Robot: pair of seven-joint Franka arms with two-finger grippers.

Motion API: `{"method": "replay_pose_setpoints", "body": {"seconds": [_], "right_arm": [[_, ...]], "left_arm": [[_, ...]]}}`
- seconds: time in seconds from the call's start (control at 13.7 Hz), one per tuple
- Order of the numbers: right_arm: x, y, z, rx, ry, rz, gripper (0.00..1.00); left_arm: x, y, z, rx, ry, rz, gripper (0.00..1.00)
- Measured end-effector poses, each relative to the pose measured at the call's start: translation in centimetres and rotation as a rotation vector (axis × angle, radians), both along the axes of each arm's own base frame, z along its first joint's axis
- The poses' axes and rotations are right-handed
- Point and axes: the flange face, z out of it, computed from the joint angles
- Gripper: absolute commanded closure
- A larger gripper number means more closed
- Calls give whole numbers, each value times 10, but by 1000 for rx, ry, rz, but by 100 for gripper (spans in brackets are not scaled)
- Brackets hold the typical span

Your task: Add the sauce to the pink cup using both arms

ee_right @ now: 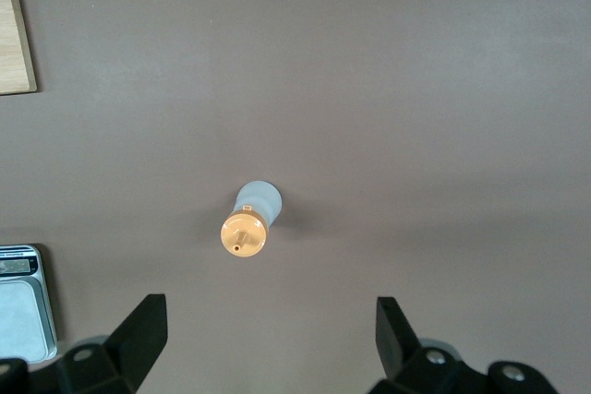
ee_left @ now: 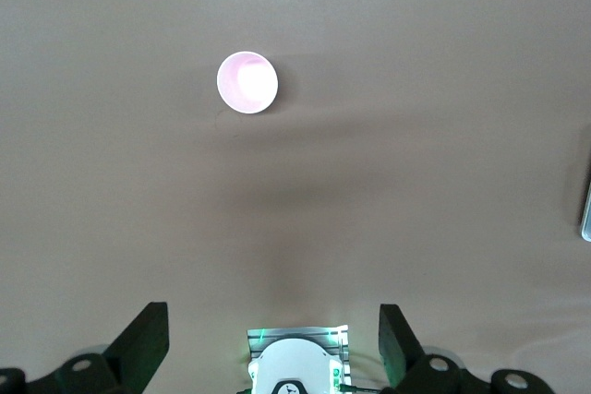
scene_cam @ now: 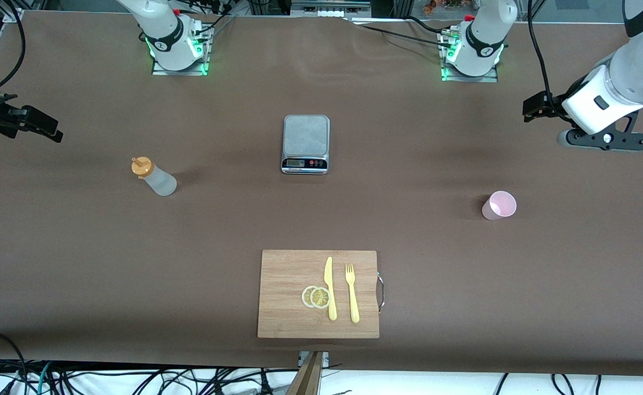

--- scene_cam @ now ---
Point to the yellow plastic fork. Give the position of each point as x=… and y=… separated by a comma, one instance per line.
x=354, y=302

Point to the wooden camera post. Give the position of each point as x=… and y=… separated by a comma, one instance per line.
x=308, y=378

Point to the clear sauce bottle orange cap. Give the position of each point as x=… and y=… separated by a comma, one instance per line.
x=159, y=181

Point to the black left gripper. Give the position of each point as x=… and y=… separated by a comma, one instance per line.
x=551, y=103

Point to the yellow lemon slice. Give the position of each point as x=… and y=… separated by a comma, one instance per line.
x=320, y=297
x=305, y=297

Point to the small metal post bracket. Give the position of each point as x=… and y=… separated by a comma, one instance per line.
x=326, y=357

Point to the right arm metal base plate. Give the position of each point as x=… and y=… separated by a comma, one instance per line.
x=190, y=72

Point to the orange toy food pile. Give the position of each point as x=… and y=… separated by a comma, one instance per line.
x=442, y=5

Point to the yellow plastic knife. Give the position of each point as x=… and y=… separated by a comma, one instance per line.
x=328, y=274

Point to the aluminium table corner bracket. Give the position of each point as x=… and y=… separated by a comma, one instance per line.
x=13, y=15

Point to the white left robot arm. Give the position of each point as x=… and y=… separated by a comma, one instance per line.
x=637, y=74

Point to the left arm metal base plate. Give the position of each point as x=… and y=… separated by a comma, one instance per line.
x=486, y=79

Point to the white connector strip on frame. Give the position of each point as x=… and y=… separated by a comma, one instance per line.
x=330, y=13

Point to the wooden cutting board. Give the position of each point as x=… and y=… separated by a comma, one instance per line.
x=283, y=274

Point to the silver digital kitchen scale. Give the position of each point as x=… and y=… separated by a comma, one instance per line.
x=305, y=137

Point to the pink plastic cup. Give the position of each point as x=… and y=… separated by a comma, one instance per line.
x=500, y=207

